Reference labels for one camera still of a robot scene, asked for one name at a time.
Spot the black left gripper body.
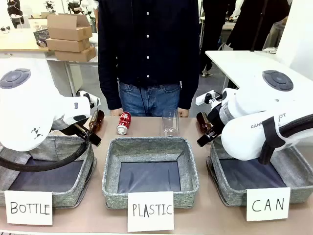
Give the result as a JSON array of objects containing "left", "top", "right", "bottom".
[{"left": 54, "top": 121, "right": 84, "bottom": 137}]

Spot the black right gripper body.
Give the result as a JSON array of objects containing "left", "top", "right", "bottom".
[{"left": 207, "top": 103, "right": 227, "bottom": 135}]

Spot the brown glass bottle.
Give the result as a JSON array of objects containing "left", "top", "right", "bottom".
[
  {"left": 196, "top": 112, "right": 214, "bottom": 136},
  {"left": 88, "top": 109, "right": 105, "bottom": 134}
]

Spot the red soda can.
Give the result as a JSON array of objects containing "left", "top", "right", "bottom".
[{"left": 116, "top": 111, "right": 133, "bottom": 136}]

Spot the clear plastic bottle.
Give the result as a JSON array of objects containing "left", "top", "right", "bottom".
[{"left": 160, "top": 109, "right": 181, "bottom": 137}]

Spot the person's right forearm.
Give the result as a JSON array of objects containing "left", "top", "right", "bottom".
[{"left": 99, "top": 61, "right": 123, "bottom": 111}]

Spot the person's left forearm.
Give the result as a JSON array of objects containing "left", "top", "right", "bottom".
[{"left": 178, "top": 61, "right": 200, "bottom": 110}]

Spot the grey fabric plastic basket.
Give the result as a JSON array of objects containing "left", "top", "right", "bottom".
[{"left": 101, "top": 136, "right": 200, "bottom": 209}]

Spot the grey fabric bottle basket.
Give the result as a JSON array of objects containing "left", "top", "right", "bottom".
[{"left": 0, "top": 135, "right": 98, "bottom": 208}]

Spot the white paper CAN sign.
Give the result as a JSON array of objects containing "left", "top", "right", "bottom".
[{"left": 246, "top": 187, "right": 291, "bottom": 222}]

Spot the black mesh basket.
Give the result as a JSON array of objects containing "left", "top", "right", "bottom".
[{"left": 33, "top": 28, "right": 50, "bottom": 47}]

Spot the grey fabric can basket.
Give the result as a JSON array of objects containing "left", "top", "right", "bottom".
[{"left": 206, "top": 136, "right": 313, "bottom": 206}]

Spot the large white desk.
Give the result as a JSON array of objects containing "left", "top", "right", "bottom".
[{"left": 204, "top": 50, "right": 313, "bottom": 91}]

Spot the white table with metal legs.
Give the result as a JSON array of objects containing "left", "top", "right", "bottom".
[{"left": 45, "top": 54, "right": 99, "bottom": 97}]

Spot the closed flat cardboard box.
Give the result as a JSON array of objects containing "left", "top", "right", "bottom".
[
  {"left": 45, "top": 38, "right": 91, "bottom": 53},
  {"left": 54, "top": 46, "right": 96, "bottom": 63}
]

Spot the bystander in black trousers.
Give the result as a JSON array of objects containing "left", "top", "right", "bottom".
[{"left": 200, "top": 0, "right": 227, "bottom": 78}]

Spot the white paper BOTTLE sign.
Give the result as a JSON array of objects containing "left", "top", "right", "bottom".
[{"left": 4, "top": 190, "right": 54, "bottom": 226}]

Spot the white paper PLASTIC sign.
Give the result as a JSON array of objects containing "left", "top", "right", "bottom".
[{"left": 127, "top": 191, "right": 175, "bottom": 233}]

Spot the person in navy shirt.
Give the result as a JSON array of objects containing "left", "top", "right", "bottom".
[{"left": 97, "top": 0, "right": 201, "bottom": 118}]

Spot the wooden top table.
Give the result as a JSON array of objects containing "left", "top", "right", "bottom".
[{"left": 0, "top": 28, "right": 56, "bottom": 52}]

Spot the open cardboard box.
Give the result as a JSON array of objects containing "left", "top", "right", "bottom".
[{"left": 46, "top": 13, "right": 93, "bottom": 42}]

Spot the bystander in black coat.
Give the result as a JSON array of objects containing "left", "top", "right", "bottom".
[{"left": 226, "top": 0, "right": 292, "bottom": 52}]

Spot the white plastic crate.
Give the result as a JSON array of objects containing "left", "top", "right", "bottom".
[{"left": 28, "top": 18, "right": 48, "bottom": 32}]

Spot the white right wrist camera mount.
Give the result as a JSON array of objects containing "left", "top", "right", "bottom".
[{"left": 195, "top": 90, "right": 224, "bottom": 106}]

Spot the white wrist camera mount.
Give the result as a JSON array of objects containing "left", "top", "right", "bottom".
[
  {"left": 76, "top": 90, "right": 101, "bottom": 110},
  {"left": 195, "top": 90, "right": 224, "bottom": 106}
]

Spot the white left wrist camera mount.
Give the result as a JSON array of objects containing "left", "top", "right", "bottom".
[{"left": 76, "top": 90, "right": 101, "bottom": 110}]

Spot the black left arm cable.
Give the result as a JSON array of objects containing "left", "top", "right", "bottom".
[{"left": 0, "top": 137, "right": 95, "bottom": 172}]

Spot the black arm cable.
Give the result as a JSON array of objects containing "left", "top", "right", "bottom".
[
  {"left": 259, "top": 116, "right": 313, "bottom": 165},
  {"left": 0, "top": 137, "right": 95, "bottom": 172}
]

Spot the thin black hanging cord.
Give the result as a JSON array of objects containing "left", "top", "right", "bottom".
[{"left": 138, "top": 84, "right": 150, "bottom": 116}]

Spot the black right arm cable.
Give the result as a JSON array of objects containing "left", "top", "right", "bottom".
[{"left": 259, "top": 116, "right": 313, "bottom": 165}]

